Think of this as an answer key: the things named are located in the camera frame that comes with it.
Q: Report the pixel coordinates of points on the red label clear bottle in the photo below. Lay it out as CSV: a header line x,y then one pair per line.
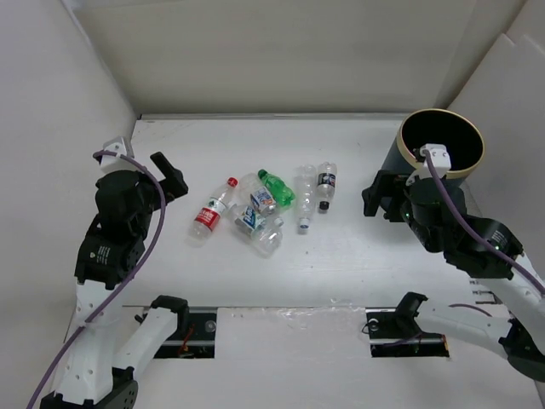
x,y
210,214

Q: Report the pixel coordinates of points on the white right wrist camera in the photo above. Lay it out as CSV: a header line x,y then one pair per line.
x,y
432,159

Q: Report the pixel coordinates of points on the blue white label clear bottle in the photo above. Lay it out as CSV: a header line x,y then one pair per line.
x,y
246,219

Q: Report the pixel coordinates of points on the orange blue label clear bottle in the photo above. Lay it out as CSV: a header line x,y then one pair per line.
x,y
253,191

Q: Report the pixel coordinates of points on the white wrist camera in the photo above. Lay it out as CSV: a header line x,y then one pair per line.
x,y
432,159
119,146

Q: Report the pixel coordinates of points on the green plastic bottle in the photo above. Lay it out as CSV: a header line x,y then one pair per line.
x,y
283,194

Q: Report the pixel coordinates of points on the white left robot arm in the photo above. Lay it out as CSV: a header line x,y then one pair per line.
x,y
91,371

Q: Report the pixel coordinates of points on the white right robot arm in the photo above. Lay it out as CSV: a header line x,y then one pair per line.
x,y
485,250

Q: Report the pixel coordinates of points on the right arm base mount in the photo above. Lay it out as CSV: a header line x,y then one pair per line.
x,y
390,339

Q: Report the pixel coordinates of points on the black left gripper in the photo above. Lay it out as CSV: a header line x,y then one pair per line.
x,y
174,184

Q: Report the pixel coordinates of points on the crushed clear bottle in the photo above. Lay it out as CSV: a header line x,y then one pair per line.
x,y
268,236

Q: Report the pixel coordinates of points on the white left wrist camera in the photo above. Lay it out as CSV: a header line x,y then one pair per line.
x,y
119,146

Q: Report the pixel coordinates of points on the tall clear unlabeled bottle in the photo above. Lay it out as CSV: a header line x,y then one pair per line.
x,y
305,202

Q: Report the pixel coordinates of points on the dark label black cap bottle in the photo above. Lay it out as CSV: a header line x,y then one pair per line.
x,y
326,185

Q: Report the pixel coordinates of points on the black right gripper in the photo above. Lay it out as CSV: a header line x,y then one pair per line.
x,y
385,184

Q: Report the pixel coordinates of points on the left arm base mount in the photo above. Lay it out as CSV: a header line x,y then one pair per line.
x,y
195,336

